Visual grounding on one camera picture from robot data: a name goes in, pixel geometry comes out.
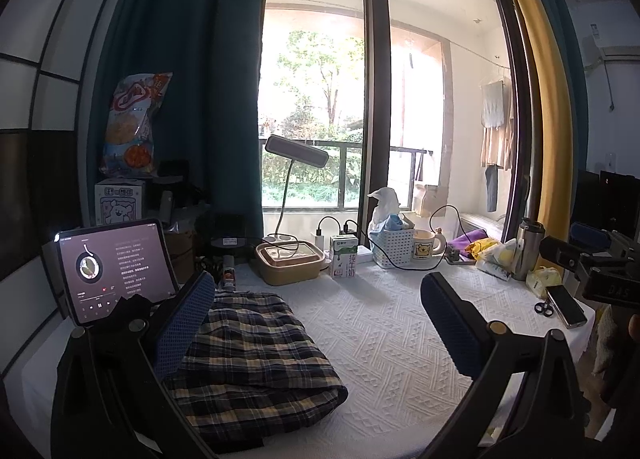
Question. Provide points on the blue packet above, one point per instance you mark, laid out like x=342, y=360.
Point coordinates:
x=395, y=222

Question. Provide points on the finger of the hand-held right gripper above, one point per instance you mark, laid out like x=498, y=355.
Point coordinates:
x=587, y=233
x=562, y=251

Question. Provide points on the blue curtain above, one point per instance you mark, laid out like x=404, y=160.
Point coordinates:
x=575, y=64
x=200, y=64

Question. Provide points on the steel thermos tumbler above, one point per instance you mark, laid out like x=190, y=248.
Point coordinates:
x=527, y=254

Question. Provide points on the white air conditioner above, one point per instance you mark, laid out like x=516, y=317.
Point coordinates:
x=620, y=41

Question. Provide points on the yellow lunch box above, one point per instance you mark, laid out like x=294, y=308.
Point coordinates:
x=287, y=269

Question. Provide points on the yellow tissue pack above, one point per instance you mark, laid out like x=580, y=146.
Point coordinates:
x=547, y=281

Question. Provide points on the plaid flannel shirt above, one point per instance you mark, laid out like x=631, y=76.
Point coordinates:
x=260, y=364

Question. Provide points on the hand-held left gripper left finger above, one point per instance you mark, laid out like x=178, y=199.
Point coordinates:
x=182, y=324

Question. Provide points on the black round device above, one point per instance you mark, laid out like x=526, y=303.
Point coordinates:
x=227, y=229

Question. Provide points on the white textured bed cover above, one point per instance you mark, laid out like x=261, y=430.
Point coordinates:
x=390, y=319

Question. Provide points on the purple cloth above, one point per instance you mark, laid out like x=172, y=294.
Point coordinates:
x=470, y=238

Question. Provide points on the brown box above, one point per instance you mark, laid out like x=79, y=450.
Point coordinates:
x=179, y=254

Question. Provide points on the cardboard box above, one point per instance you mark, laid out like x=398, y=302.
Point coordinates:
x=432, y=201

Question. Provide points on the white green milk carton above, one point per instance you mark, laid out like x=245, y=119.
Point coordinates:
x=345, y=259

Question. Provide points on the person's right hand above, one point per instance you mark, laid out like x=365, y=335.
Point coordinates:
x=634, y=326

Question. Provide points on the yellow plastic bag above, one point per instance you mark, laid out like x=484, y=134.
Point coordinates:
x=495, y=256

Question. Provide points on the hanging grey garment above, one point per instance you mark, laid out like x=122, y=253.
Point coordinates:
x=492, y=104

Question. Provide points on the white bear print box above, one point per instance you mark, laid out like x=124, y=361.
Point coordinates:
x=120, y=204

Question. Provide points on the desk lamp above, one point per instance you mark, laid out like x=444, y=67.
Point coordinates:
x=295, y=151

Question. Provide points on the small dark bottle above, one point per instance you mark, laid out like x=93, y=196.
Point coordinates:
x=228, y=274

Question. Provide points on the hanging dark trousers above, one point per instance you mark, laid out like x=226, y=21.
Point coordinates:
x=492, y=189

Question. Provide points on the bear print mug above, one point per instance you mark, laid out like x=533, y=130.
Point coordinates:
x=425, y=246

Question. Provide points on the white plastic bag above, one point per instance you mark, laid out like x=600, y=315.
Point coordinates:
x=386, y=204

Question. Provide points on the white plastic basket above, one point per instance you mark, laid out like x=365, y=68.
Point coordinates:
x=395, y=249

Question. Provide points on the balcony railing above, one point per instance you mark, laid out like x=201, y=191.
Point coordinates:
x=343, y=174

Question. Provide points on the person's dark clothing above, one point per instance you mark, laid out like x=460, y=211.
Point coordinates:
x=622, y=379

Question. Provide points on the black scissors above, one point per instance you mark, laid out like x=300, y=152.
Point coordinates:
x=548, y=311

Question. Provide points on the tablet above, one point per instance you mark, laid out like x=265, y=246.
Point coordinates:
x=115, y=264

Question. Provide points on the hanging beige garment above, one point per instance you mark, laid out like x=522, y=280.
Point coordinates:
x=502, y=149

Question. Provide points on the colourful snack bag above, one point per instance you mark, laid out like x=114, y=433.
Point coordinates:
x=132, y=129

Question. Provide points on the dark window frame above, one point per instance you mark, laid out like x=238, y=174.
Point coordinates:
x=375, y=89

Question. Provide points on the black monitor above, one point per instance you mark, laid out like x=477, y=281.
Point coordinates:
x=610, y=194

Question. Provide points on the black phone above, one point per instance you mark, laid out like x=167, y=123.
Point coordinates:
x=566, y=307

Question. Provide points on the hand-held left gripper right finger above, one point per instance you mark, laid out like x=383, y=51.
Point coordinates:
x=450, y=329

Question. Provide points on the small figurine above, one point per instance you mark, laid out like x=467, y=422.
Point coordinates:
x=453, y=255

